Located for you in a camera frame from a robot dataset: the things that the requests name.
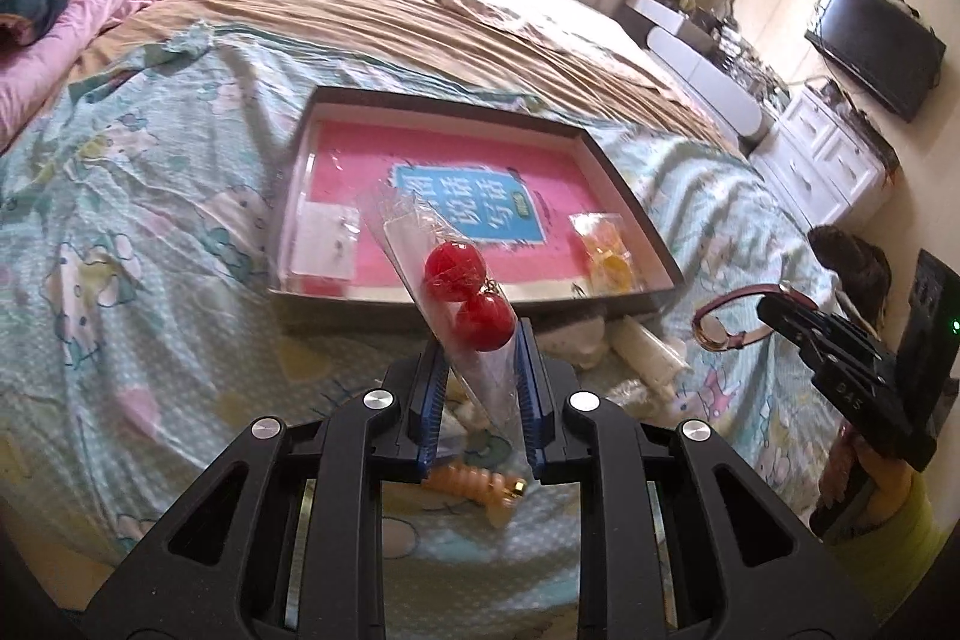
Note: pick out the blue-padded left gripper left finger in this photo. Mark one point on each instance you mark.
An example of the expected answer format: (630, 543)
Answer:
(281, 536)

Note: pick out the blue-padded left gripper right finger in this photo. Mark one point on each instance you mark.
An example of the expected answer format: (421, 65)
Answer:
(680, 538)

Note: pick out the dark red strap watch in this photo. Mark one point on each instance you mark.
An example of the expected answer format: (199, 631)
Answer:
(723, 324)

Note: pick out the red ball earrings bag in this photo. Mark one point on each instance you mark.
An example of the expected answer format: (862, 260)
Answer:
(450, 282)

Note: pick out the white drawer cabinet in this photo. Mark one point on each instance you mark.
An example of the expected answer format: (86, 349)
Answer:
(820, 170)

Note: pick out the light blue cartoon blanket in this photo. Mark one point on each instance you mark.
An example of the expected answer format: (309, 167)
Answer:
(137, 337)

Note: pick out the yellow orange earring bag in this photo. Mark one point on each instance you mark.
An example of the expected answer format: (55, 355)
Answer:
(610, 267)

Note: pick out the small white earring bag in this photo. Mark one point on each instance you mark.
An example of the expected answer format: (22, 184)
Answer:
(326, 241)

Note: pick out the black flat television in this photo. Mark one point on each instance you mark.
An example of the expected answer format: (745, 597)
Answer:
(886, 49)

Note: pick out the dark shallow cardboard box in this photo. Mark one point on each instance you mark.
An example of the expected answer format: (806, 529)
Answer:
(506, 180)

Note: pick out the white grey low cabinet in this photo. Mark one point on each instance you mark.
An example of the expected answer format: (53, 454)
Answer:
(692, 56)

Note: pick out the pink floral cloth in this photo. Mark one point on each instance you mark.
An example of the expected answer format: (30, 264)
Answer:
(570, 27)

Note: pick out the tan bed sheet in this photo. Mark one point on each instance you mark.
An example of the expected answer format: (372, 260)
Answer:
(425, 36)

